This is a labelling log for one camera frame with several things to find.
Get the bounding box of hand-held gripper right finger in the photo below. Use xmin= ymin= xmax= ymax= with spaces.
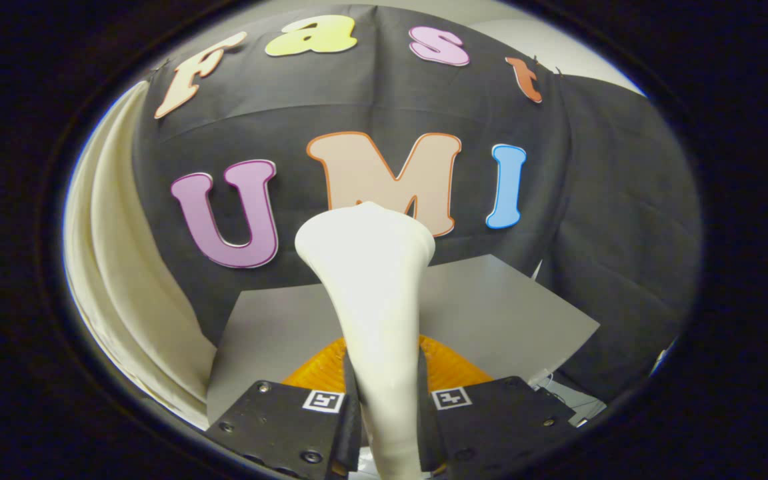
xmin=417 ymin=335 xmax=581 ymax=477

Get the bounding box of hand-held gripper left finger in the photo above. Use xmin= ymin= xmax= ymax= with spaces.
xmin=204 ymin=337 xmax=363 ymax=480

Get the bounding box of white garment steamer head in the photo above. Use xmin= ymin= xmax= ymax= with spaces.
xmin=294 ymin=201 xmax=437 ymax=480

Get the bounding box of cream button-up shirt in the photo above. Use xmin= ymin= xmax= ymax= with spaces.
xmin=63 ymin=81 xmax=218 ymax=431

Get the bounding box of grey and white cabinet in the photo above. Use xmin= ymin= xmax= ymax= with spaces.
xmin=206 ymin=253 xmax=606 ymax=429

